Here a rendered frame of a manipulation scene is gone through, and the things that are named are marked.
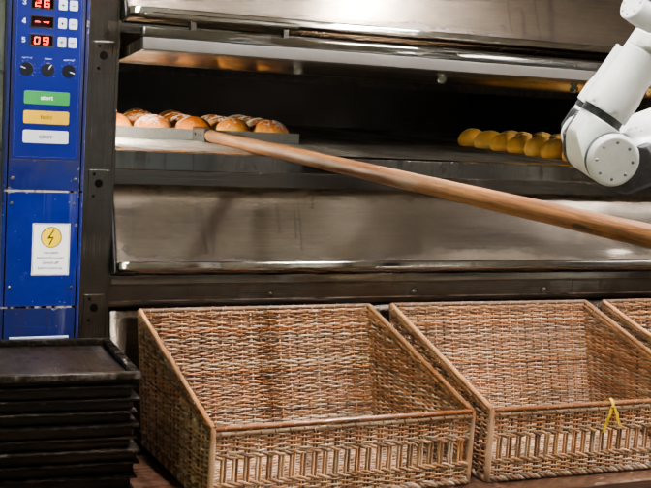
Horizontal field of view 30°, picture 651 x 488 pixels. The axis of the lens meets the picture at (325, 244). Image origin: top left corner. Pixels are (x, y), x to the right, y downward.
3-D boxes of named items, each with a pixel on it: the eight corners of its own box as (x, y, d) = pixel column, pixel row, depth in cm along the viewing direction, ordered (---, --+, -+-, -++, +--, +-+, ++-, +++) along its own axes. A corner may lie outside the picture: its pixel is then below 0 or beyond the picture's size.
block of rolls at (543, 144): (451, 144, 369) (453, 126, 368) (580, 150, 389) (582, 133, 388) (571, 162, 314) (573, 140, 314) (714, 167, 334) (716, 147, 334)
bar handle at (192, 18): (144, 39, 237) (142, 41, 239) (299, 50, 251) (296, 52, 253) (144, 10, 237) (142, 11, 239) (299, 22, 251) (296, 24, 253)
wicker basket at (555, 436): (375, 417, 283) (384, 300, 279) (575, 405, 306) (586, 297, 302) (483, 485, 239) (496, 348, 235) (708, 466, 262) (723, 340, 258)
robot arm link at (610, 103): (612, 36, 183) (539, 143, 186) (637, 44, 173) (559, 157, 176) (666, 74, 186) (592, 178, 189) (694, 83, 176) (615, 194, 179)
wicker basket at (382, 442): (126, 434, 257) (132, 306, 254) (362, 417, 282) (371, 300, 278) (204, 513, 214) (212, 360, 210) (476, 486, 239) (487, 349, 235)
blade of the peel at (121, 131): (298, 144, 315) (299, 134, 315) (89, 136, 292) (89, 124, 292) (249, 134, 347) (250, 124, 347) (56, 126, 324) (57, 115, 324)
